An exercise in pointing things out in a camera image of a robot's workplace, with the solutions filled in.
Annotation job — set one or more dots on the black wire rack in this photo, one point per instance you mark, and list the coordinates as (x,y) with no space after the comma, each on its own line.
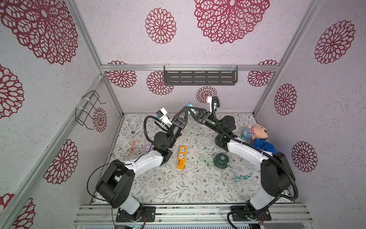
(85,112)

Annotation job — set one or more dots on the pig plush toy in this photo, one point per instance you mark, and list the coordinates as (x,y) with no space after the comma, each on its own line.
(255,132)

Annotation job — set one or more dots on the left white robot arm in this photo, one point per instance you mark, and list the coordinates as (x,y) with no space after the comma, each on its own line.
(116,183)

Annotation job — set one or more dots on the dark green meat grinder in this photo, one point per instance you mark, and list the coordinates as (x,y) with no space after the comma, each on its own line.
(221,161)

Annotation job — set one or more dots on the grey wall shelf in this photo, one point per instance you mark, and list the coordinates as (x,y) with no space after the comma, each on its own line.
(209,75)

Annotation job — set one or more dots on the orange power strip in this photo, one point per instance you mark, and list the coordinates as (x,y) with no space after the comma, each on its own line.
(181,157)

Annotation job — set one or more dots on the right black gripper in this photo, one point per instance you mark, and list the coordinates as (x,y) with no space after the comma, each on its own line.
(203,116)

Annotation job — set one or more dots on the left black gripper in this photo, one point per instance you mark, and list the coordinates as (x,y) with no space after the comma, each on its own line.
(177,121)

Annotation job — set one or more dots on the blue cloth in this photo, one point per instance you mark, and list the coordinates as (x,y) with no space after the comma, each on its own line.
(264,145)

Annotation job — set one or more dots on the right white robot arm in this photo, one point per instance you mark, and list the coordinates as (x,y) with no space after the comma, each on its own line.
(277,178)

